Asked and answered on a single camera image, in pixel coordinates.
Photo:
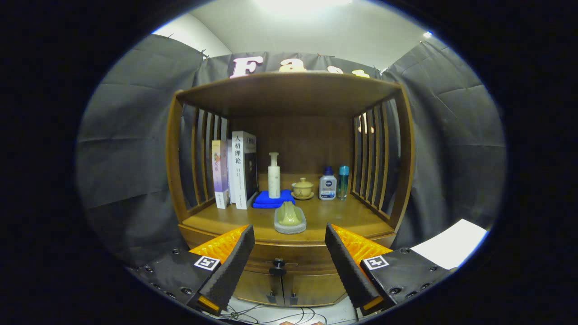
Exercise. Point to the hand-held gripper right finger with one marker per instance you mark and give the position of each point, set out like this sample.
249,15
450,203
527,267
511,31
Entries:
345,266

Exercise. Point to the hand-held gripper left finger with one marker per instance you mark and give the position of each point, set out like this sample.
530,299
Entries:
232,266

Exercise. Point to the wooden cabinet door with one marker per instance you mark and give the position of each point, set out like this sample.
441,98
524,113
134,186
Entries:
255,286
316,291

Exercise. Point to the wooden countertop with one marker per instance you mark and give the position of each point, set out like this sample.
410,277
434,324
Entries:
325,221

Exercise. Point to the brown wooden cabinet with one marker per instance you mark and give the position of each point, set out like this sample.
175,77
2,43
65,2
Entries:
289,95

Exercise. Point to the blue folded cloth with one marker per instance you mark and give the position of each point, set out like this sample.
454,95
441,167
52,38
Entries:
266,201

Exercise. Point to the yellow saucer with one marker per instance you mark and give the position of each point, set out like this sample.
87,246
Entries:
302,197

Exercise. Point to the white bottle with blue cap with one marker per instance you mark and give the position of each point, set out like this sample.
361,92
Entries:
327,187

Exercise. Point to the teal clear bottle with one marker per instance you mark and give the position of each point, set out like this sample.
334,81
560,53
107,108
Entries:
343,183

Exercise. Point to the yellow lidded teacup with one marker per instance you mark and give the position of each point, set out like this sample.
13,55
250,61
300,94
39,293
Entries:
302,187

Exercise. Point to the purple book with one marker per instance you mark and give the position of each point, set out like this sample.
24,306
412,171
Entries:
220,176

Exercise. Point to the white book with portrait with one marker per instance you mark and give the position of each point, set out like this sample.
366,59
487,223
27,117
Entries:
238,171

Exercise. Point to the white pump bottle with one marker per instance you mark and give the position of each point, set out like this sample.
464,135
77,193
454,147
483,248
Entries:
274,180

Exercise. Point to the white board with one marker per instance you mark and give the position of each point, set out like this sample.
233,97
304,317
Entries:
451,246

